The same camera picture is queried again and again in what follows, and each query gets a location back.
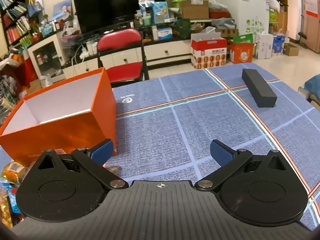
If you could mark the black television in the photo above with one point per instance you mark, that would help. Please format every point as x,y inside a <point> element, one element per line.
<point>112,2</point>

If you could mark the white chest freezer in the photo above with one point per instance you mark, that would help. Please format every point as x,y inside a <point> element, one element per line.
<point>245,7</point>

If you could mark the long black box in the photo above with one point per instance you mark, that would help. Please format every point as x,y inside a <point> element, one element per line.
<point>260,87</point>

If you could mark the blue wafer packet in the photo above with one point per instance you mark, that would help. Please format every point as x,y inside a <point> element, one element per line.
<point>10,191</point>

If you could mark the orange green gift bag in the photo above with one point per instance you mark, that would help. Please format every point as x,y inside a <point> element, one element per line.
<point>241,52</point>

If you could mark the red white gift box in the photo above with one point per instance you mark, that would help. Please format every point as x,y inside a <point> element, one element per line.
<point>208,55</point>

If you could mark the white glass door cabinet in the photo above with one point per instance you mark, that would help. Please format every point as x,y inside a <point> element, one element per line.
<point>46,55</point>

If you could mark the white carton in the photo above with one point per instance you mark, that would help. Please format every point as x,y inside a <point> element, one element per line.
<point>263,45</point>

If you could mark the dark bookshelf with books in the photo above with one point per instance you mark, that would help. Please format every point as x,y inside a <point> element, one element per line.
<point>15,17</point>

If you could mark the red folding chair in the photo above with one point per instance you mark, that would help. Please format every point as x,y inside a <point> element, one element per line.
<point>120,70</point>

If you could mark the small open cardboard box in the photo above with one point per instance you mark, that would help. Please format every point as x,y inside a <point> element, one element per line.
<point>291,49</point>

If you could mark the white television cabinet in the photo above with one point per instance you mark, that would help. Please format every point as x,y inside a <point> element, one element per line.
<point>162,52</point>

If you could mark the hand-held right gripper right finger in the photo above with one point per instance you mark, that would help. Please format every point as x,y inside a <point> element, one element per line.
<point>221,152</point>

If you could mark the brown cardboard box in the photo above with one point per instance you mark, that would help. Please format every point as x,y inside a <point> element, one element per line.
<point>195,10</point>

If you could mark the orange cardboard box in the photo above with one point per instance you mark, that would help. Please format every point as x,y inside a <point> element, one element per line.
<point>62,135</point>

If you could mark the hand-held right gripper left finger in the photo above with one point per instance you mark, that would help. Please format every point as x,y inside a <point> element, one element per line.
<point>101,151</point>

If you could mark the yellow cake packet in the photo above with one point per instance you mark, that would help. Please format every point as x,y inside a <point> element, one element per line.
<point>13,170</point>

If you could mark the blue plaid tablecloth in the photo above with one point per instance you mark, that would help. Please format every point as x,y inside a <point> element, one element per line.
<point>162,135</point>

